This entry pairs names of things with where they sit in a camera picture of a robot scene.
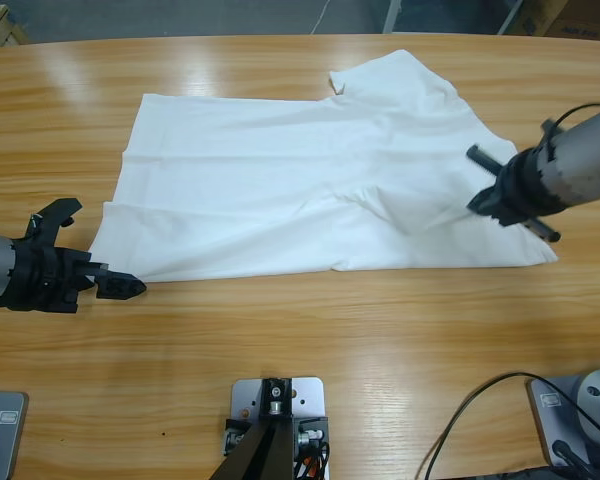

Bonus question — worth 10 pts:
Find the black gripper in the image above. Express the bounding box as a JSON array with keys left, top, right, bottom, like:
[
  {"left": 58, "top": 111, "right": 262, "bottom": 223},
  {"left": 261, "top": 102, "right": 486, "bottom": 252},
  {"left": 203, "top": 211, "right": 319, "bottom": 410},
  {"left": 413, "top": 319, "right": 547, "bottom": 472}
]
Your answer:
[
  {"left": 467, "top": 143, "right": 564, "bottom": 244},
  {"left": 2, "top": 234, "right": 148, "bottom": 315}
]

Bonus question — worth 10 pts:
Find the white T-shirt with UNITREE print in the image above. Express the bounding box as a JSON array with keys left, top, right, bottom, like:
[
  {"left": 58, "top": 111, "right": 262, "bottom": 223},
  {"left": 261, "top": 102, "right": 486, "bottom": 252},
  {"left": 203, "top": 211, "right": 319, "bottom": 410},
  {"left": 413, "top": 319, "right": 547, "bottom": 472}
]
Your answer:
[{"left": 87, "top": 48, "right": 560, "bottom": 284}]

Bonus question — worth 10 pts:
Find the cardboard box with blue print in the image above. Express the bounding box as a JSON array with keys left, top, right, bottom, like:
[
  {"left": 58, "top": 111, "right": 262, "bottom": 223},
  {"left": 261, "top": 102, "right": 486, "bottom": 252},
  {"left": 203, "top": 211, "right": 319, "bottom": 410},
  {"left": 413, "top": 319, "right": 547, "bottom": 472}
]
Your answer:
[{"left": 507, "top": 0, "right": 571, "bottom": 37}]

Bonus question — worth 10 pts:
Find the black and silver clamp fitting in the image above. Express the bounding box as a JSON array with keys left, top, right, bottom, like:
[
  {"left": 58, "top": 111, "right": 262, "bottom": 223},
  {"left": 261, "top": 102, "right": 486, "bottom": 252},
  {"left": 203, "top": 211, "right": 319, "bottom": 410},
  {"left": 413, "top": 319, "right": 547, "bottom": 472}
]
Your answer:
[{"left": 222, "top": 418, "right": 251, "bottom": 457}]

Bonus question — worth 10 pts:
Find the cardboard box with dark lettering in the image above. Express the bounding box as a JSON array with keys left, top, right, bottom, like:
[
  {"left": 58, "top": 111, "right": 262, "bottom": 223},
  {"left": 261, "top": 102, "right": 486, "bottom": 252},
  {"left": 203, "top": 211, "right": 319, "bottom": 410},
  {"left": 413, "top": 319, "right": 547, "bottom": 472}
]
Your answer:
[{"left": 544, "top": 0, "right": 600, "bottom": 40}]

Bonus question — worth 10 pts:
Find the black block with silver connector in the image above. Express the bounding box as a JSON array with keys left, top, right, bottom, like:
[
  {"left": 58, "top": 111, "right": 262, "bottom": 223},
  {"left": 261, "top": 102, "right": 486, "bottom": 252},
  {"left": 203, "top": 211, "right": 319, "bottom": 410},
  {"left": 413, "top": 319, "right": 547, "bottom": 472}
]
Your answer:
[{"left": 293, "top": 415, "right": 330, "bottom": 451}]

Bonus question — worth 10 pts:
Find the wooden pallet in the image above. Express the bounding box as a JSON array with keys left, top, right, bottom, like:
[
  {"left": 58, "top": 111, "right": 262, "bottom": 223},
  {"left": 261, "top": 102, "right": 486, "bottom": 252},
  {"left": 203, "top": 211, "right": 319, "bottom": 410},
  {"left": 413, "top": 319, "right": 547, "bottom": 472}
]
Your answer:
[{"left": 0, "top": 0, "right": 30, "bottom": 49}]

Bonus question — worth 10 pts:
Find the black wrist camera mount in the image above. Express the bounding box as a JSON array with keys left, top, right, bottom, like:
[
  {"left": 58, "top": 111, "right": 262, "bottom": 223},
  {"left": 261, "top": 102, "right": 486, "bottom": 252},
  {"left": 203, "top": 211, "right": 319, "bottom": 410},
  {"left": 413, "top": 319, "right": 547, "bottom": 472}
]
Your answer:
[
  {"left": 539, "top": 118, "right": 566, "bottom": 151},
  {"left": 26, "top": 197, "right": 84, "bottom": 246}
]

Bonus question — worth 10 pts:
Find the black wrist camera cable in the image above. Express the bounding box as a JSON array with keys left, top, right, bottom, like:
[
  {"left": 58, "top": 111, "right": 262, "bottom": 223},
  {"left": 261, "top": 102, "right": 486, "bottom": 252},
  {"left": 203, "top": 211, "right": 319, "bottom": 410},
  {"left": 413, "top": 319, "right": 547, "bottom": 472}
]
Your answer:
[{"left": 542, "top": 102, "right": 600, "bottom": 151}]

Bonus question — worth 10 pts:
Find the long black cable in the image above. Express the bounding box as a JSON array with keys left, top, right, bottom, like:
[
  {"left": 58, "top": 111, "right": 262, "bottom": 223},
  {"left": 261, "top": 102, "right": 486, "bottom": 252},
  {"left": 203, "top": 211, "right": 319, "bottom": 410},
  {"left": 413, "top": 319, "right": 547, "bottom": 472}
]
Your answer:
[{"left": 419, "top": 371, "right": 600, "bottom": 480}]

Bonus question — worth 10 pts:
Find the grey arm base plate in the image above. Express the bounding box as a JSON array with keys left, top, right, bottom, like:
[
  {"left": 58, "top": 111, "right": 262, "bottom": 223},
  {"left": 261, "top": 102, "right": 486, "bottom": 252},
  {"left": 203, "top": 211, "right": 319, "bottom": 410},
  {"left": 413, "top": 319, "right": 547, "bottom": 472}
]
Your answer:
[
  {"left": 0, "top": 391, "right": 30, "bottom": 480},
  {"left": 525, "top": 374, "right": 600, "bottom": 471}
]

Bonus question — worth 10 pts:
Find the white metal frame leg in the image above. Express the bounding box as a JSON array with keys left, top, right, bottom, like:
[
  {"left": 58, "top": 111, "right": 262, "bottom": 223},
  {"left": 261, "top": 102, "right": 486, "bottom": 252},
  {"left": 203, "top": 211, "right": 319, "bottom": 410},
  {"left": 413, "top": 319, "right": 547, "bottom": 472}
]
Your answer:
[
  {"left": 382, "top": 0, "right": 407, "bottom": 34},
  {"left": 497, "top": 0, "right": 527, "bottom": 35}
]

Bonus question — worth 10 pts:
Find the black bracket with silver bolt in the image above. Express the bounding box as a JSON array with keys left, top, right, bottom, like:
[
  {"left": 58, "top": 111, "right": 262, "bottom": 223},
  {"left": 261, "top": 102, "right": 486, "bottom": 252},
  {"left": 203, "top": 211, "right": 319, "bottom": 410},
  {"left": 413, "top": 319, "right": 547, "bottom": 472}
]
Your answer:
[{"left": 259, "top": 378, "right": 295, "bottom": 424}]

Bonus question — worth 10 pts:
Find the white camera mounting plate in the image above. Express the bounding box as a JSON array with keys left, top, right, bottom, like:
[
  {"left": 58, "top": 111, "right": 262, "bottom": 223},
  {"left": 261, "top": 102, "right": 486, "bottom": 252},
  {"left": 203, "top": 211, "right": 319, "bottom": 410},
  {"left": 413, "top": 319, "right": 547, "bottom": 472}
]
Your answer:
[{"left": 223, "top": 377, "right": 331, "bottom": 480}]

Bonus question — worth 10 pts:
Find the dark camera post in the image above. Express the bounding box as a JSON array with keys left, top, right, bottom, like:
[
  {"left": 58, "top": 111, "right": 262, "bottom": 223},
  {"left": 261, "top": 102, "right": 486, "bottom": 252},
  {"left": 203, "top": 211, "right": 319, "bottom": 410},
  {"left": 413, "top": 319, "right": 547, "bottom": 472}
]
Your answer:
[{"left": 214, "top": 419, "right": 297, "bottom": 480}]

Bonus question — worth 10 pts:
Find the black and orange cable bundle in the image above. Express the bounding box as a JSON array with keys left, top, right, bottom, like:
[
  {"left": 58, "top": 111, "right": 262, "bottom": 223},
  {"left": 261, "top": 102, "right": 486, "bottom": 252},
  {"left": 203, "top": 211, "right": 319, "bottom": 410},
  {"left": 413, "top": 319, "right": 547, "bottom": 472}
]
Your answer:
[{"left": 293, "top": 442, "right": 334, "bottom": 480}]

